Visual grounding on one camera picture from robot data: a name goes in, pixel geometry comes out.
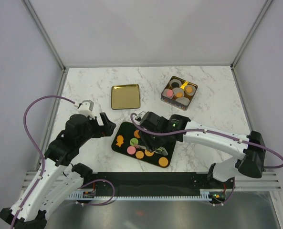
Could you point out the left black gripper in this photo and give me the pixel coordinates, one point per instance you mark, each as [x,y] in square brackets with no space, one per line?
[109,127]

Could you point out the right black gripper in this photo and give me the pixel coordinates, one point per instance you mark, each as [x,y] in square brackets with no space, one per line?
[150,145]

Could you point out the pink sandwich cookie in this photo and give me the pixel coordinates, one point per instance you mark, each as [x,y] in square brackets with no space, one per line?
[169,93]
[131,150]

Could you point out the gold cookie tin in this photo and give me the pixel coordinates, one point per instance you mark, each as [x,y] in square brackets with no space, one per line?
[172,101]

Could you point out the orange swirl cookie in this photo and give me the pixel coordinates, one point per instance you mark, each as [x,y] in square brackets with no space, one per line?
[179,94]

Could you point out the black sandwich cookie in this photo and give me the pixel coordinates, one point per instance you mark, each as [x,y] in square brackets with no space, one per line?
[175,84]

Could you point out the orange flower cookie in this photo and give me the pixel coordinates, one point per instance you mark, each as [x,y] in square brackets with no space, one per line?
[189,89]

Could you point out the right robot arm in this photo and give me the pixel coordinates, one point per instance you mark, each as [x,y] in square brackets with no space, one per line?
[247,151]

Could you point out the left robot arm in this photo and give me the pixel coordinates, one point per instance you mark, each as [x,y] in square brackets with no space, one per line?
[40,199]

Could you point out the orange fish cookie left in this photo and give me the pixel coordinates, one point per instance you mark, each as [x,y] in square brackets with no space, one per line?
[119,140]

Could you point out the orange chip cookie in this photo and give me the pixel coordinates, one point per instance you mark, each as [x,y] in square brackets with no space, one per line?
[136,134]

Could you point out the black oval tray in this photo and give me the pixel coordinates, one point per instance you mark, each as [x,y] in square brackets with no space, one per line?
[128,142]

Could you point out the green sandwich cookie left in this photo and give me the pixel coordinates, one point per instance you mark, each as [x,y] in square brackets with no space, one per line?
[133,141]

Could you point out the orange dotted cookie middle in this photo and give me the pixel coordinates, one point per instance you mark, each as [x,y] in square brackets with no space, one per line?
[148,153]

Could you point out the orange dotted cookie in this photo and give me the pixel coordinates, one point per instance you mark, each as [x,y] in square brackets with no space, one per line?
[148,153]
[163,162]

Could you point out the gold tin lid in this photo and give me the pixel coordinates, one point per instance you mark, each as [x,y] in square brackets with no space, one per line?
[125,97]

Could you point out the orange shell cookie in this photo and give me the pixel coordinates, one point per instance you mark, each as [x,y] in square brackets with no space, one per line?
[139,154]

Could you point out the orange dotted cookie lower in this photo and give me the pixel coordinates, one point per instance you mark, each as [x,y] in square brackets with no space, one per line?
[163,162]

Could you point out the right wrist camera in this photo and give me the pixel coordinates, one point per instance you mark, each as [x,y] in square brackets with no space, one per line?
[139,116]

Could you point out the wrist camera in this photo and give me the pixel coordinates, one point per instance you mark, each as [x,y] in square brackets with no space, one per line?
[139,116]
[85,108]

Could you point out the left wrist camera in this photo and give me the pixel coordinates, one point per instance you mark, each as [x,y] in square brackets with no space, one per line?
[85,108]

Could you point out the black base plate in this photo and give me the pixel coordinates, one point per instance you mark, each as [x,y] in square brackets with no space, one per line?
[152,180]

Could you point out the left aluminium frame post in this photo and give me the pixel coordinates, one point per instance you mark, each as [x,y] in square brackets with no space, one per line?
[43,32]

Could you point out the aluminium frame post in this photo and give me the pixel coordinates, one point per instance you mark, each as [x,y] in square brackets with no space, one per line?
[43,32]
[263,11]

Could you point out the right aluminium frame post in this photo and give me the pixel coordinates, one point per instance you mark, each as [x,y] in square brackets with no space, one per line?
[263,11]

